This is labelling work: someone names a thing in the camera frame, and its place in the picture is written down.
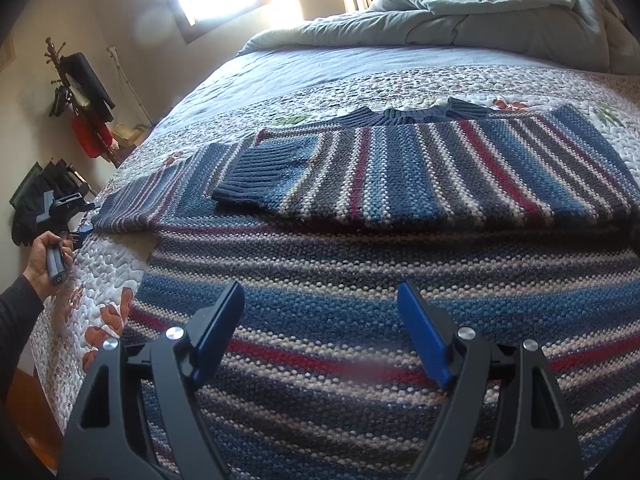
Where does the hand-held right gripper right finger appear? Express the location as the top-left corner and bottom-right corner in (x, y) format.
(396, 280), (583, 480)

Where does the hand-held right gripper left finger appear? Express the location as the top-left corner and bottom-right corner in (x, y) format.
(59, 280), (246, 480)

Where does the striped knit sweater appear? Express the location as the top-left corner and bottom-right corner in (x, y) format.
(92, 97), (640, 480)

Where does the person's left forearm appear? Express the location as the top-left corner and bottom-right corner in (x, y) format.
(0, 275), (46, 411)

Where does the person's left hand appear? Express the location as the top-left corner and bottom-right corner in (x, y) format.
(22, 231), (63, 286)

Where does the floral quilt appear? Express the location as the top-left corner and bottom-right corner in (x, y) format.
(30, 67), (640, 436)

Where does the black bag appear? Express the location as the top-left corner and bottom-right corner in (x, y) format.
(10, 159), (92, 248)

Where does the red bag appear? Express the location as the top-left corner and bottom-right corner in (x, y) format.
(70, 114), (114, 159)

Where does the black garment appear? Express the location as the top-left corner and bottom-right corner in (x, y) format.
(61, 51), (117, 122)

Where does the wooden coat rack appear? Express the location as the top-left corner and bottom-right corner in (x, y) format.
(44, 37), (122, 167)

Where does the light blue blanket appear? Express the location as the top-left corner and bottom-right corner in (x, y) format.
(172, 40), (618, 128)

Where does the grey duvet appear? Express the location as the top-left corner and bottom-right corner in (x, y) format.
(236, 0), (628, 75)

